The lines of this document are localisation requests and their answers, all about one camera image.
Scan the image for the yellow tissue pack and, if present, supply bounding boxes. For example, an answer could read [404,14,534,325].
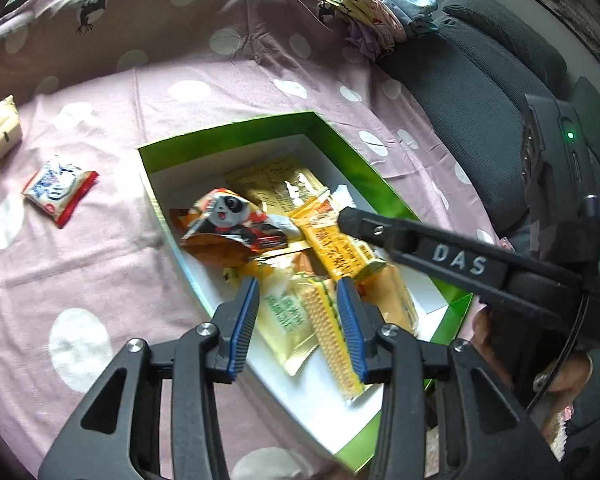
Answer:
[0,95,23,173]

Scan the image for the panda print snack packet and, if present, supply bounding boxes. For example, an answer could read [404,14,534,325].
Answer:
[180,187,303,266]

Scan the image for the yellow corn print snack packet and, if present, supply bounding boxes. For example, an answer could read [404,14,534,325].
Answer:
[222,255,321,376]

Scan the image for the green cardboard box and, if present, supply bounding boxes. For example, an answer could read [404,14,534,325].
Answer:
[136,110,476,473]

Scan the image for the grey sofa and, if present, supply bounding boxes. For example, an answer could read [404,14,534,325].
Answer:
[380,0,600,311]

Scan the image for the pile of folded clothes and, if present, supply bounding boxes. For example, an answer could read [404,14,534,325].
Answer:
[304,0,438,61]

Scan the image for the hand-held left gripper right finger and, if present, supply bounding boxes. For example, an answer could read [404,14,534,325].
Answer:
[336,277,563,480]

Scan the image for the large gold snack packet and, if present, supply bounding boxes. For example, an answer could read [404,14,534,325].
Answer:
[224,156,331,221]

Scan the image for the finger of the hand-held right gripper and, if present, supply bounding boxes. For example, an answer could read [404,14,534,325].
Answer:
[337,206,511,306]

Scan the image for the orange snack packet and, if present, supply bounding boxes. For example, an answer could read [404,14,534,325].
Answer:
[290,197,387,282]
[357,262,421,338]

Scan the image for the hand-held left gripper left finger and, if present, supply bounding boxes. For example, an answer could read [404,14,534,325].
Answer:
[37,276,261,480]

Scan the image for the person's right hand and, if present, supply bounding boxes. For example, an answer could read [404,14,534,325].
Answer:
[471,307,595,443]

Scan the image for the clear cracker packet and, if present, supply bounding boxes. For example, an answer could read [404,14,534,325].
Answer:
[292,272,366,403]

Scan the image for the framed wall picture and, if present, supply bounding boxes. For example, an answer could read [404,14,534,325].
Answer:
[506,0,600,65]

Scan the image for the pink dotted bedsheet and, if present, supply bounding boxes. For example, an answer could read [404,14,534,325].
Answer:
[0,0,511,480]

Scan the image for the small white snack packet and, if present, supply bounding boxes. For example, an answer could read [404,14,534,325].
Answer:
[21,155,100,229]

